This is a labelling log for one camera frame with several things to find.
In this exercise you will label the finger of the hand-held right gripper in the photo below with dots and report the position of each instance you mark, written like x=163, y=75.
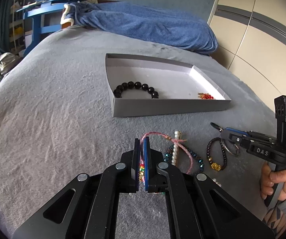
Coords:
x=234, y=131
x=240, y=140

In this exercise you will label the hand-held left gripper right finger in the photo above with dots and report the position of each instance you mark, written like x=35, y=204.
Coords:
x=146, y=159

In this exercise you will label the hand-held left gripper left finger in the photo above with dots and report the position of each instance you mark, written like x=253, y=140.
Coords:
x=137, y=159

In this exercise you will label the silver hoop rings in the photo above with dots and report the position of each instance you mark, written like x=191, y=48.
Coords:
x=226, y=151

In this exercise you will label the white cardboard box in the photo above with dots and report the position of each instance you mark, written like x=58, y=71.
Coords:
x=157, y=79

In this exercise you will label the person's right forearm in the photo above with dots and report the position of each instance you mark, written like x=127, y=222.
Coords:
x=285, y=216

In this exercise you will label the person's right hand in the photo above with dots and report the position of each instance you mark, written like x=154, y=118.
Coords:
x=280, y=179

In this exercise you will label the pearl bar hair clip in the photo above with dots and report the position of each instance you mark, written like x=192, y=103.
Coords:
x=175, y=151

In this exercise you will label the beige wardrobe doors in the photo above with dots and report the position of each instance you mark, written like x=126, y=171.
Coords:
x=257, y=42

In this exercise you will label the grey fleece bedspread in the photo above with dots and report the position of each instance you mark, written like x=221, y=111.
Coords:
x=45, y=104

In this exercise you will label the blue blanket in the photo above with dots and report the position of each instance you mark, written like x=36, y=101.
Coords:
x=145, y=25

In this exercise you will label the grey bag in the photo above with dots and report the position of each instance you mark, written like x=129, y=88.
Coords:
x=0, y=63

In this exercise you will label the yellow round object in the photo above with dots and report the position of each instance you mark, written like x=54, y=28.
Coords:
x=18, y=31

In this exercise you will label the blue wooden desk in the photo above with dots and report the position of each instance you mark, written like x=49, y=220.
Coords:
x=37, y=13

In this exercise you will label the white shelf unit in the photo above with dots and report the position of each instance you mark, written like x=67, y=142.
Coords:
x=15, y=22

